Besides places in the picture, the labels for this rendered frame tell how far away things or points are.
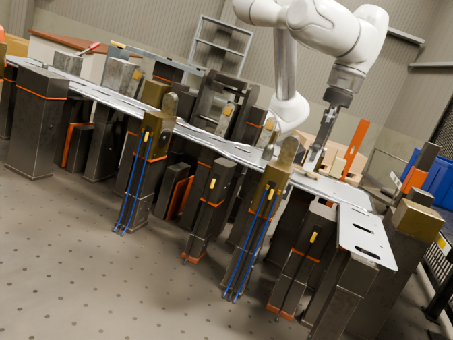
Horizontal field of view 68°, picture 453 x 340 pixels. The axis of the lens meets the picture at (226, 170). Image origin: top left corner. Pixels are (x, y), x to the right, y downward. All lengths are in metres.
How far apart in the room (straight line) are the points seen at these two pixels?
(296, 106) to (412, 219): 1.00
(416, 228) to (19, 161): 1.13
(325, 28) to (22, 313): 0.82
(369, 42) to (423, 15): 7.31
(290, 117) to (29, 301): 1.35
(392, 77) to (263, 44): 2.77
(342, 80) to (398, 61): 7.08
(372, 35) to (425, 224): 0.46
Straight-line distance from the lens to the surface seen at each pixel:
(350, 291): 0.65
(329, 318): 0.69
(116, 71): 1.36
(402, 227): 0.86
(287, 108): 1.69
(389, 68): 7.94
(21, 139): 1.21
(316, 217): 0.78
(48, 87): 1.11
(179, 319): 0.78
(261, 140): 1.15
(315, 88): 7.46
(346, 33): 0.86
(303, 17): 0.80
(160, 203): 1.10
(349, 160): 1.14
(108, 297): 0.79
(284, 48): 1.54
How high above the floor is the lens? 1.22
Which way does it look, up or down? 16 degrees down
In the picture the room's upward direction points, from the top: 19 degrees clockwise
